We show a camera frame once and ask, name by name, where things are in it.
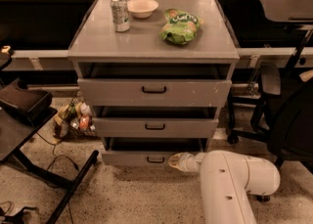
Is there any green chip bag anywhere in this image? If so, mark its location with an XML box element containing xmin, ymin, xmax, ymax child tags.
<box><xmin>159</xmin><ymin>9</ymin><xmax>203</xmax><ymax>45</ymax></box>

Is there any grey drawer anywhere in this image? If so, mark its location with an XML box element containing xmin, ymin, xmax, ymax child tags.
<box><xmin>102</xmin><ymin>137</ymin><xmax>207</xmax><ymax>166</ymax></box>
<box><xmin>78</xmin><ymin>63</ymin><xmax>231</xmax><ymax>107</ymax></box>
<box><xmin>93</xmin><ymin>107</ymin><xmax>218</xmax><ymax>138</ymax></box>

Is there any grey top drawer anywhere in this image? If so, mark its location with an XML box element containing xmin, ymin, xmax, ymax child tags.
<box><xmin>78</xmin><ymin>63</ymin><xmax>231</xmax><ymax>107</ymax></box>

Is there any grey middle drawer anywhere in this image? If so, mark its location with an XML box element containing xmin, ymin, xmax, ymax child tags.
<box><xmin>93</xmin><ymin>107</ymin><xmax>218</xmax><ymax>138</ymax></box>

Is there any black office chair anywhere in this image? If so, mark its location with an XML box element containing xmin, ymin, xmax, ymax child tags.
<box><xmin>226</xmin><ymin>61</ymin><xmax>313</xmax><ymax>202</ymax></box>

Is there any grey drawer cabinet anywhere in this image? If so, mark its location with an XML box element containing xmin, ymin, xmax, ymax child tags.
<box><xmin>67</xmin><ymin>0</ymin><xmax>241</xmax><ymax>162</ymax></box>

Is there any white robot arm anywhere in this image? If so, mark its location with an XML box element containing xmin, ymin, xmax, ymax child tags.
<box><xmin>168</xmin><ymin>150</ymin><xmax>281</xmax><ymax>224</ymax></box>

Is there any silver soda can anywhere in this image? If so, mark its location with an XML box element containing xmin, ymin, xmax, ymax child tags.
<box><xmin>111</xmin><ymin>0</ymin><xmax>130</xmax><ymax>32</ymax></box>

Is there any black tray bin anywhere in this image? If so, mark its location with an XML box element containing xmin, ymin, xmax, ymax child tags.
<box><xmin>0</xmin><ymin>78</ymin><xmax>53</xmax><ymax>124</ymax></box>

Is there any white bowl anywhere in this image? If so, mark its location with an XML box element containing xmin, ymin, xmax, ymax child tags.
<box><xmin>127</xmin><ymin>0</ymin><xmax>158</xmax><ymax>19</ymax></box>

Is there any grey bottom drawer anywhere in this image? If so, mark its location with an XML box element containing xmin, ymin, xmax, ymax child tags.
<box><xmin>102</xmin><ymin>137</ymin><xmax>207</xmax><ymax>166</ymax></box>

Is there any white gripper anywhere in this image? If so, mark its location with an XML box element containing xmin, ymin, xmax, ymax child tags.
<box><xmin>168</xmin><ymin>153</ymin><xmax>204</xmax><ymax>172</ymax></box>

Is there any wire basket of groceries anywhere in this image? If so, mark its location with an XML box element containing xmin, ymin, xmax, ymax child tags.
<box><xmin>53</xmin><ymin>98</ymin><xmax>97</xmax><ymax>140</ymax></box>

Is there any black side table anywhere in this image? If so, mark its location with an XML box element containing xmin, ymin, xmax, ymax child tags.
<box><xmin>0</xmin><ymin>105</ymin><xmax>99</xmax><ymax>224</ymax></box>

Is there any black floor cable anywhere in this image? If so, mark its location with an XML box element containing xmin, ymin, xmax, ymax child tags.
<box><xmin>35</xmin><ymin>131</ymin><xmax>80</xmax><ymax>224</ymax></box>

